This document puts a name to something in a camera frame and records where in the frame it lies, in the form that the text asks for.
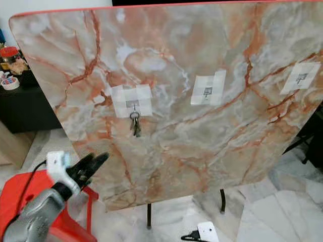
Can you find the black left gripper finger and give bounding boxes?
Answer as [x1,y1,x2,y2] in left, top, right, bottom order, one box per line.
[84,152,110,186]
[72,155,95,182]

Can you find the silver keys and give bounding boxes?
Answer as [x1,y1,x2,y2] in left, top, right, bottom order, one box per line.
[130,111,142,138]

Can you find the white tape patch with hook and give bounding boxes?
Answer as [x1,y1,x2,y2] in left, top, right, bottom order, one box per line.
[111,84,153,118]
[191,70,227,105]
[280,62,322,95]

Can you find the red plastic stool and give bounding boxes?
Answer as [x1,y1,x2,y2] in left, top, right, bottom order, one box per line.
[0,169,99,242]

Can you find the light wooden cabinet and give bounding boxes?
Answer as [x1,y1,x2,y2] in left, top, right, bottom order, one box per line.
[0,122,37,169]

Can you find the marble pattern folding table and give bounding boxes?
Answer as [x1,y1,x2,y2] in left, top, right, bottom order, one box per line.
[9,0,323,211]

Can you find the black TV console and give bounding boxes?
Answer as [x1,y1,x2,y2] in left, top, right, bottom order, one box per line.
[0,71,35,133]

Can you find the white tape roll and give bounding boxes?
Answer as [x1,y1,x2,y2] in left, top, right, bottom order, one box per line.
[1,76,20,90]

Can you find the red lid clear jar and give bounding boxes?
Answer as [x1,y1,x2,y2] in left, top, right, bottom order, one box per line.
[1,46,22,75]

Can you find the black folding chair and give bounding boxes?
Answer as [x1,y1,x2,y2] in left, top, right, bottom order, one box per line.
[283,106,323,167]

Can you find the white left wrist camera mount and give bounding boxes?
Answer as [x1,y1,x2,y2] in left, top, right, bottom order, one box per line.
[46,150,80,195]

